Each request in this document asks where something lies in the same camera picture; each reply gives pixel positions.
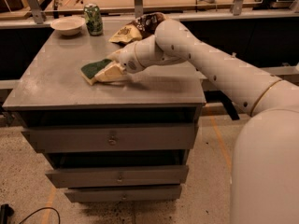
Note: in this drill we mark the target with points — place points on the top grey drawer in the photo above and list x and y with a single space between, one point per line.
111 138

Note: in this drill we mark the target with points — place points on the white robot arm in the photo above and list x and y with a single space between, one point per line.
265 166

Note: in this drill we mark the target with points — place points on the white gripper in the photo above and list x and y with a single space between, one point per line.
128 60

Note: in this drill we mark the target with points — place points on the middle grey drawer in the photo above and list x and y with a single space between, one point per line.
118 176

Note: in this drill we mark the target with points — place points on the green soda can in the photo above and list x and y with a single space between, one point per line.
93 19

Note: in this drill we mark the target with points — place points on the grey drawer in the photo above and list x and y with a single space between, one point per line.
124 194
118 176
111 138

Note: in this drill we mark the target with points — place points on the black plug on floor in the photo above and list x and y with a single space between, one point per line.
5 212

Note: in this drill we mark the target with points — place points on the grey drawer cabinet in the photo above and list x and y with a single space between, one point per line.
52 93

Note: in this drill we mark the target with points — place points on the brown chip bag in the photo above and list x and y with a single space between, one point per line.
138 29

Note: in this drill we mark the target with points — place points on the green and yellow sponge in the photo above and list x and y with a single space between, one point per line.
89 70

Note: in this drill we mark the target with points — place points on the white ceramic bowl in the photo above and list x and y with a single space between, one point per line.
70 25

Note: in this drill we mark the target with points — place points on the bottom grey drawer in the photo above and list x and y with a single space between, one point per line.
124 194

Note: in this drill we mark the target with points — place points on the grey metal railing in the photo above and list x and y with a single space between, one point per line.
184 8

